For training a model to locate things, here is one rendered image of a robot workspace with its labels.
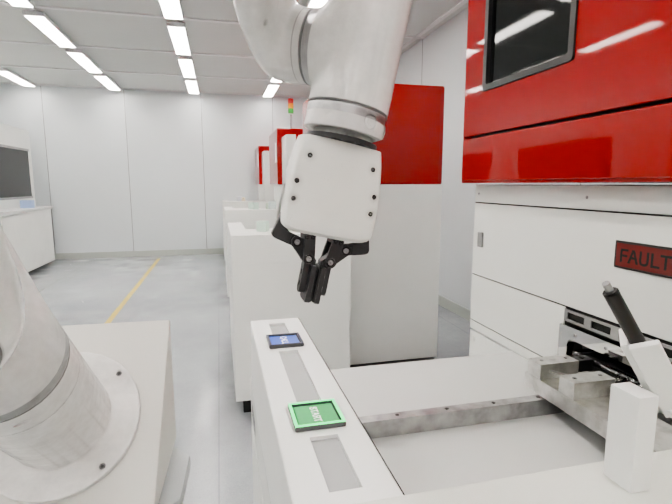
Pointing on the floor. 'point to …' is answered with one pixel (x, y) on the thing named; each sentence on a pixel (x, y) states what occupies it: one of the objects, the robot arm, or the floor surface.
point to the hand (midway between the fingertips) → (312, 282)
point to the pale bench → (23, 201)
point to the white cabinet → (258, 463)
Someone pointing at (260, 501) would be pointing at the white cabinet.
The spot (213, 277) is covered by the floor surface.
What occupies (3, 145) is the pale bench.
